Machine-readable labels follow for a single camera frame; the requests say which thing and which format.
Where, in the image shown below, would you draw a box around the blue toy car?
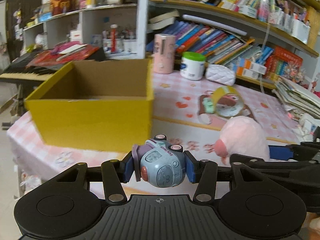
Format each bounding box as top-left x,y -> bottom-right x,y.
131,134 -> 186,188

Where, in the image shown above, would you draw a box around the pink plush toy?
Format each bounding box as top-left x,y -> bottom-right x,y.
214,116 -> 270,165

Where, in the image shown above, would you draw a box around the yellow tape roll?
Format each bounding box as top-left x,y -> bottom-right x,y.
212,86 -> 244,118

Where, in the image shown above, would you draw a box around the white power strip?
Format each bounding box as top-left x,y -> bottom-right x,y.
299,113 -> 319,141

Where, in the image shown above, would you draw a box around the stack of papers and books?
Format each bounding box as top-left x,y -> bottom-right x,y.
273,77 -> 319,119

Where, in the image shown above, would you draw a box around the small green toy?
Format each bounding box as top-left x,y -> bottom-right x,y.
202,97 -> 215,114

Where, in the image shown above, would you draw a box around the yellow cardboard box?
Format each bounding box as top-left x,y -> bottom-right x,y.
25,59 -> 153,152

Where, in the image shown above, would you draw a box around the red book box set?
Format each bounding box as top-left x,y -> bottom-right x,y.
264,46 -> 303,81

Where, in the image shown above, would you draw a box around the white orange box lower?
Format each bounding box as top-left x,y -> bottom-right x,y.
233,66 -> 259,80

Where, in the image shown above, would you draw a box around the white orange box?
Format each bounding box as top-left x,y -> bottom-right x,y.
236,58 -> 267,75
233,66 -> 259,80

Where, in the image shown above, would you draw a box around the white orange box upper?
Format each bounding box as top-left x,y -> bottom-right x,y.
236,58 -> 267,75

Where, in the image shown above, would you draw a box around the white quilted purse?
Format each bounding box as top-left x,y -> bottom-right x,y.
205,64 -> 236,86

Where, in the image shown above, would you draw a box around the white jar green lid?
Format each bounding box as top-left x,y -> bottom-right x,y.
180,51 -> 206,81

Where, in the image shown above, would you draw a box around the white desk organizer box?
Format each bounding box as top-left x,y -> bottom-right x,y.
291,19 -> 310,44

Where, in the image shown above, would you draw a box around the white pen holder cups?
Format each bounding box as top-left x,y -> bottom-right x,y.
103,38 -> 137,54

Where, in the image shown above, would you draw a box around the row of leaning books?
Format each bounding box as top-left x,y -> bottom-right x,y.
158,20 -> 255,63

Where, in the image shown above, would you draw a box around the red folder on keyboard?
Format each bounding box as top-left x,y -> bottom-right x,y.
27,44 -> 105,67

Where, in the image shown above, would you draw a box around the pink cylindrical humidifier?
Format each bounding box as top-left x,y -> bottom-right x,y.
153,34 -> 176,74

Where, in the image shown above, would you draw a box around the black electronic keyboard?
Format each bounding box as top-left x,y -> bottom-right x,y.
1,45 -> 106,83

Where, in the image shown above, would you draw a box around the white charging cable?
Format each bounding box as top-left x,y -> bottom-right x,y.
258,22 -> 272,93

